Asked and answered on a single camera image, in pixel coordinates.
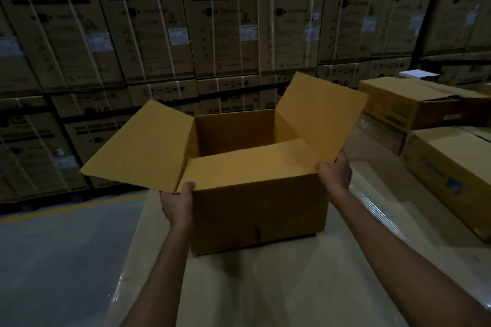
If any cardboard box with blue print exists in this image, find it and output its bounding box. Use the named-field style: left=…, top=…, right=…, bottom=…
left=400, top=126, right=491, bottom=243

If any person's right forearm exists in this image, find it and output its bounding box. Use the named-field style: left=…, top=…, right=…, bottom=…
left=329, top=187, right=491, bottom=327

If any person's right hand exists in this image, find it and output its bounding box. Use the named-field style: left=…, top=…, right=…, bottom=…
left=315, top=150, right=353, bottom=199

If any plain low cardboard box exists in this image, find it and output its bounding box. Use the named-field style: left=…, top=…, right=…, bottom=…
left=360, top=113, right=407, bottom=156

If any brown cardboard box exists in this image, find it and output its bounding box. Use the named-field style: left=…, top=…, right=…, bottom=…
left=79, top=71, right=370, bottom=257

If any person's left forearm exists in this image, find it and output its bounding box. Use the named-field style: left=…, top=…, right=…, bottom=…
left=121, top=219, right=193, bottom=327

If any stack of large appliance cartons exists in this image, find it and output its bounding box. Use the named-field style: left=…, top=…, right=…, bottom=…
left=0, top=0, right=491, bottom=205

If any closed cardboard box with handle slot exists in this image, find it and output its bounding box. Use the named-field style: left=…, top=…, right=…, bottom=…
left=358, top=77, right=491, bottom=134

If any person's left hand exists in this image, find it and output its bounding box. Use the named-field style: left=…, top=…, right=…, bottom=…
left=160, top=181, right=196, bottom=230

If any small white box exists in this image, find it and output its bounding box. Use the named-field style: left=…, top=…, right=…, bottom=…
left=399, top=69, right=440, bottom=82

